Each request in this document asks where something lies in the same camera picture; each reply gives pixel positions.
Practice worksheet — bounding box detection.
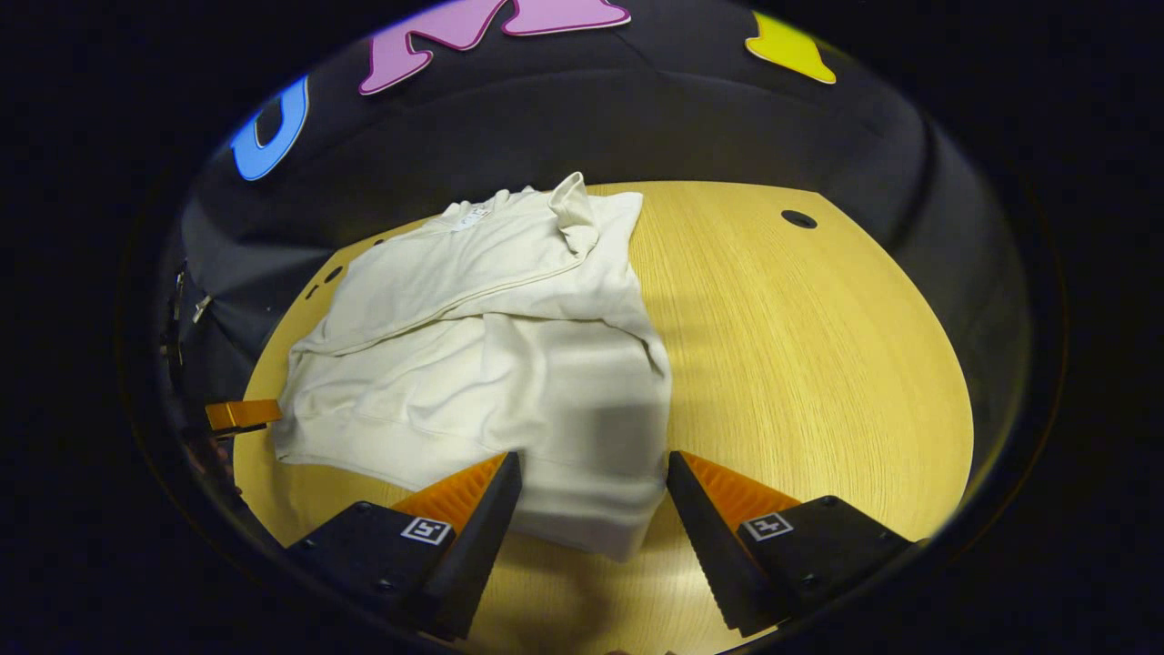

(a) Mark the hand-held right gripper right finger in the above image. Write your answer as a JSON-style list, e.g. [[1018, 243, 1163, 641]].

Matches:
[[666, 450, 918, 638]]

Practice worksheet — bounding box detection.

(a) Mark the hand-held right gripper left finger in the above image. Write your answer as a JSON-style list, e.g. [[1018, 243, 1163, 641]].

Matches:
[[286, 451, 524, 641]]

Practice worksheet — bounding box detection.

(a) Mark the white sweatshirt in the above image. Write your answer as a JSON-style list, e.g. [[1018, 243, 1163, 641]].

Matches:
[[272, 171, 674, 563]]

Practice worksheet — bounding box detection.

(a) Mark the black backdrop cloth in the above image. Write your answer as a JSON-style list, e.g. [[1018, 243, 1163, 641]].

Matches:
[[159, 0, 1033, 474]]

